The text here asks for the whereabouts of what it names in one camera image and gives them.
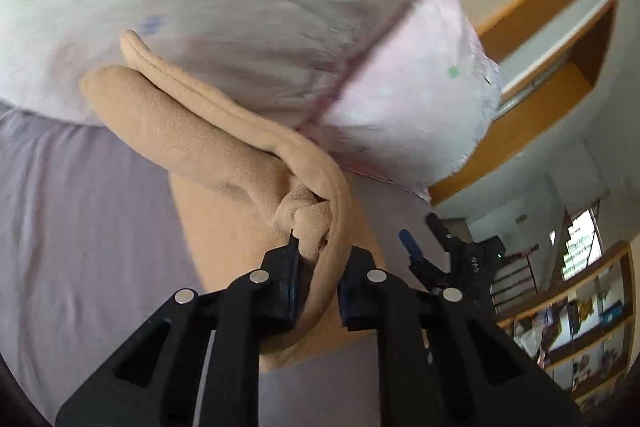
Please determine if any right floral pink pillow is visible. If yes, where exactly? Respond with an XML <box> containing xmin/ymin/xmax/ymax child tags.
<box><xmin>299</xmin><ymin>0</ymin><xmax>502</xmax><ymax>199</ymax></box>

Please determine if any wooden bookshelf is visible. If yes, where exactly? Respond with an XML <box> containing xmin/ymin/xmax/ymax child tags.
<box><xmin>497</xmin><ymin>242</ymin><xmax>637</xmax><ymax>412</ymax></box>

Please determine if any floral pink pillow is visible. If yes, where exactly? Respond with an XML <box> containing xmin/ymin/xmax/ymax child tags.
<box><xmin>0</xmin><ymin>0</ymin><xmax>419</xmax><ymax>134</ymax></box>
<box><xmin>299</xmin><ymin>0</ymin><xmax>502</xmax><ymax>199</ymax></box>

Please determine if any left floral pink pillow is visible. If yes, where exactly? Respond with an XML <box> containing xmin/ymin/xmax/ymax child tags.
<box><xmin>0</xmin><ymin>0</ymin><xmax>419</xmax><ymax>134</ymax></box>

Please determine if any wooden headboard frame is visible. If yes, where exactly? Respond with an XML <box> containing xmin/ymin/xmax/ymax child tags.
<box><xmin>430</xmin><ymin>0</ymin><xmax>620</xmax><ymax>204</ymax></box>

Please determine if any lavender bed sheet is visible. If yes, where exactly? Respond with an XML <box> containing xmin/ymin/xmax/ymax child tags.
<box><xmin>1</xmin><ymin>104</ymin><xmax>449</xmax><ymax>426</ymax></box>

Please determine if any tan long-sleeve shirt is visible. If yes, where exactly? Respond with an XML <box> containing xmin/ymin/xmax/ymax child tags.
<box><xmin>80</xmin><ymin>31</ymin><xmax>380</xmax><ymax>371</ymax></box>

